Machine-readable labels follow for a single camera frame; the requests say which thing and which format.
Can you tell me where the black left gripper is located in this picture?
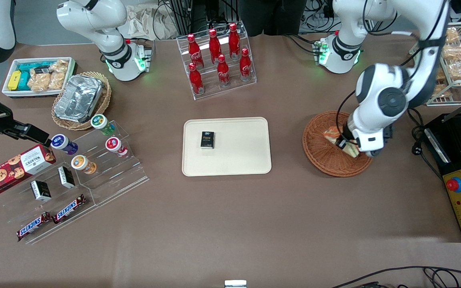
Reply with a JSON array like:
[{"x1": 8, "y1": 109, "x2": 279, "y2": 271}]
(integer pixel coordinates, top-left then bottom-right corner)
[{"x1": 337, "y1": 120, "x2": 360, "y2": 150}]

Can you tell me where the triangle sandwich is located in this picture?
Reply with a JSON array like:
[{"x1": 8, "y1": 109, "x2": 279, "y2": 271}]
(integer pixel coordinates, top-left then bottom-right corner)
[{"x1": 323, "y1": 126, "x2": 362, "y2": 159}]

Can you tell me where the brown wicker basket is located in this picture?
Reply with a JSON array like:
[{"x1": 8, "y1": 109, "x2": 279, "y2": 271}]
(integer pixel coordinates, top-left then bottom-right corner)
[{"x1": 302, "y1": 111, "x2": 375, "y2": 178}]

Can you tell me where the aluminium foil tray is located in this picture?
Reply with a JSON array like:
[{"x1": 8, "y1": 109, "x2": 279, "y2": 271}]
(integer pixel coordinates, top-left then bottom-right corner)
[{"x1": 54, "y1": 75, "x2": 103, "y2": 123}]

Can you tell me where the light wicker basket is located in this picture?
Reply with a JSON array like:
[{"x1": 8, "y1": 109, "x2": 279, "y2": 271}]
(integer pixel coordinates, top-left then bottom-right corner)
[{"x1": 51, "y1": 72, "x2": 112, "y2": 131}]

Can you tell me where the cream plastic tray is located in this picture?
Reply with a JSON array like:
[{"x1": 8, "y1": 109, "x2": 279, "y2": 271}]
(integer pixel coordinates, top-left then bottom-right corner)
[{"x1": 182, "y1": 116, "x2": 273, "y2": 177}]

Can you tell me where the purple lid jar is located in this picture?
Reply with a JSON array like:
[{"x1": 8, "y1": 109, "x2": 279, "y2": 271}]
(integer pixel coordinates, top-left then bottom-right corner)
[{"x1": 50, "y1": 134, "x2": 78, "y2": 156}]

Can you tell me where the red Walkers shortbread box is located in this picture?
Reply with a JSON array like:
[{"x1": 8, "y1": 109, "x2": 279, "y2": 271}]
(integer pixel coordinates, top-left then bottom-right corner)
[{"x1": 0, "y1": 144, "x2": 56, "y2": 197}]

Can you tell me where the white plastic bin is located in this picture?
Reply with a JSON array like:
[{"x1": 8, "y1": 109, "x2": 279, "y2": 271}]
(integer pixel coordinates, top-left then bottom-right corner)
[{"x1": 1, "y1": 57, "x2": 77, "y2": 99}]

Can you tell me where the teal small box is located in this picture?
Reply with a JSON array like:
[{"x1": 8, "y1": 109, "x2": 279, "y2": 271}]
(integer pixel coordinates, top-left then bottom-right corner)
[
  {"x1": 18, "y1": 62, "x2": 52, "y2": 75},
  {"x1": 17, "y1": 71, "x2": 31, "y2": 91}
]

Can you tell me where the yellow small box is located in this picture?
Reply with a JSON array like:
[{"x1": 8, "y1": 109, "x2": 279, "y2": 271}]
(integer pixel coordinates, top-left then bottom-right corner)
[{"x1": 8, "y1": 70, "x2": 23, "y2": 91}]

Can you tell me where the orange lid jar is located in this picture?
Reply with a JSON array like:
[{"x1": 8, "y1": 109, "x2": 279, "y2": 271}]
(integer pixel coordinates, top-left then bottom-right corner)
[{"x1": 71, "y1": 155, "x2": 97, "y2": 175}]

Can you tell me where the black box white label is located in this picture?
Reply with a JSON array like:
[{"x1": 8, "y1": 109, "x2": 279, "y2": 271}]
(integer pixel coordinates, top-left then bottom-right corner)
[
  {"x1": 30, "y1": 180, "x2": 52, "y2": 202},
  {"x1": 57, "y1": 166, "x2": 76, "y2": 189}
]

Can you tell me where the green lid jar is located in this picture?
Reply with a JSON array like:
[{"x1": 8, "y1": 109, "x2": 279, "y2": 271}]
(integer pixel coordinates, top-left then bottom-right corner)
[{"x1": 90, "y1": 114, "x2": 116, "y2": 136}]

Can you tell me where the red lid jar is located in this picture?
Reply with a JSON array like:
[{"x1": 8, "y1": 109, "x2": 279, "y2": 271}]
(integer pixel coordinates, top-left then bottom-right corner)
[{"x1": 105, "y1": 137, "x2": 128, "y2": 157}]

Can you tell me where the Snickers chocolate bar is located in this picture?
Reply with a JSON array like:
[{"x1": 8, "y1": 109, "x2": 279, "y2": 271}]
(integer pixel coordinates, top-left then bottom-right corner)
[
  {"x1": 52, "y1": 194, "x2": 88, "y2": 224},
  {"x1": 16, "y1": 211, "x2": 52, "y2": 242}
]

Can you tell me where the clear acrylic stepped stand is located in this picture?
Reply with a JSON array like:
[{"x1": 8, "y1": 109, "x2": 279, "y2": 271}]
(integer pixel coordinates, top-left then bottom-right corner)
[{"x1": 0, "y1": 120, "x2": 150, "y2": 245}]

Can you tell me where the red cola bottle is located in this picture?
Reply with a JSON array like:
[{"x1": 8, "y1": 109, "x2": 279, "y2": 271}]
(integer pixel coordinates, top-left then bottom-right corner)
[
  {"x1": 187, "y1": 34, "x2": 204, "y2": 68},
  {"x1": 208, "y1": 29, "x2": 222, "y2": 64},
  {"x1": 228, "y1": 23, "x2": 241, "y2": 60},
  {"x1": 188, "y1": 63, "x2": 204, "y2": 95},
  {"x1": 217, "y1": 54, "x2": 231, "y2": 87},
  {"x1": 239, "y1": 48, "x2": 253, "y2": 82}
]

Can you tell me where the clear acrylic bottle stand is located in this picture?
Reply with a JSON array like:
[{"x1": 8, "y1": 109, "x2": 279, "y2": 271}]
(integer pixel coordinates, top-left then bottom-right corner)
[{"x1": 176, "y1": 21, "x2": 257, "y2": 100}]

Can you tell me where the black box gold print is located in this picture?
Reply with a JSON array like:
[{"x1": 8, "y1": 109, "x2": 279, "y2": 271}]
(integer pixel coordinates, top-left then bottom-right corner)
[{"x1": 200, "y1": 131, "x2": 215, "y2": 150}]

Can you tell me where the dark clothed person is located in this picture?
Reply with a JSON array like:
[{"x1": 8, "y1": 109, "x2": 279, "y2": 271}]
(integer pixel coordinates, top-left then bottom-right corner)
[{"x1": 238, "y1": 0, "x2": 308, "y2": 36}]

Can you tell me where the crumpled brown paper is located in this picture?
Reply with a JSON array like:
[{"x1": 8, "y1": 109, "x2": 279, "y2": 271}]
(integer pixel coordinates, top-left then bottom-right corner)
[{"x1": 126, "y1": 4, "x2": 179, "y2": 40}]

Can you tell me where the black power cable with plug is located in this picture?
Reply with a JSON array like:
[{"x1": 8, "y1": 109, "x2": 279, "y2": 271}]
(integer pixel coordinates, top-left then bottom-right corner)
[{"x1": 408, "y1": 107, "x2": 444, "y2": 173}]

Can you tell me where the black floor cable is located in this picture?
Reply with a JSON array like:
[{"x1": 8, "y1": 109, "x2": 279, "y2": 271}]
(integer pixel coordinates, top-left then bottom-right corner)
[{"x1": 330, "y1": 265, "x2": 461, "y2": 288}]

